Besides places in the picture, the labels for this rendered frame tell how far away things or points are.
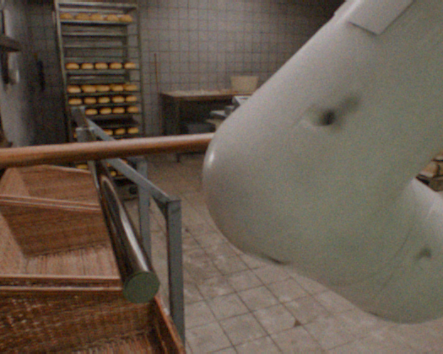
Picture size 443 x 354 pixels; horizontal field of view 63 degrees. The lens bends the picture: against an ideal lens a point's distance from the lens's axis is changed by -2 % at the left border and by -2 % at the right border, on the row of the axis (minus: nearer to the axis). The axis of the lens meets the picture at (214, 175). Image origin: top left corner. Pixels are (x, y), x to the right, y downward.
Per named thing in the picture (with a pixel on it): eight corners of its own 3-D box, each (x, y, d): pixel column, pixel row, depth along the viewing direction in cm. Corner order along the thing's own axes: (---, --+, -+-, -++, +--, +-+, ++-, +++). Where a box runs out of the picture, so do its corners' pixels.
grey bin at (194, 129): (187, 142, 520) (187, 126, 513) (177, 136, 564) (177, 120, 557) (211, 141, 533) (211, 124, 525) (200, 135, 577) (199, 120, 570)
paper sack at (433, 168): (430, 180, 390) (433, 166, 385) (404, 171, 423) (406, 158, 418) (472, 173, 408) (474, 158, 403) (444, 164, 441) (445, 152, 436)
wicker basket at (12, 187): (3, 259, 145) (-9, 195, 137) (18, 209, 195) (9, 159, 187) (126, 239, 162) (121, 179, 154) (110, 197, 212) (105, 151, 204)
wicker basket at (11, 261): (-25, 368, 92) (-50, 276, 84) (2, 263, 142) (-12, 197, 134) (159, 323, 110) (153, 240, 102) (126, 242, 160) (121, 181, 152)
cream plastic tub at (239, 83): (237, 92, 540) (237, 77, 533) (225, 90, 577) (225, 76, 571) (262, 91, 555) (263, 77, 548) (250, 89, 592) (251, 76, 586)
